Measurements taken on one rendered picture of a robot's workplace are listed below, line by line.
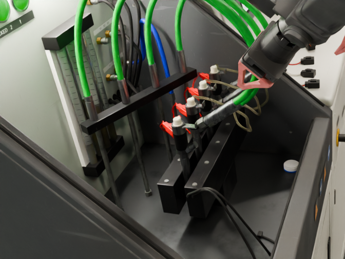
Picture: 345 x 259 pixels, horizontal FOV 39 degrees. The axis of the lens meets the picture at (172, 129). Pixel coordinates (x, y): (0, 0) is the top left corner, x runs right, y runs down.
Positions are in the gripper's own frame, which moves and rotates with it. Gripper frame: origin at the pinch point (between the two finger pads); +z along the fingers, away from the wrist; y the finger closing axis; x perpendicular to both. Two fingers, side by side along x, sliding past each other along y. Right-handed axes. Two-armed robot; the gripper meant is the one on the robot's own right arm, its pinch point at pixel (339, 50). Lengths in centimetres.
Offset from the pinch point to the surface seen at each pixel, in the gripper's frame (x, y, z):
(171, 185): 25.0, 1.8, 34.3
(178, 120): 20.0, 10.7, 24.2
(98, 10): 4, 45, 38
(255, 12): -6.0, 17.2, 12.0
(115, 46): 16.4, 31.6, 27.7
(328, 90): -24.6, -7.8, 25.0
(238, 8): 2.0, 19.2, 8.8
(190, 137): 10.2, 6.7, 37.1
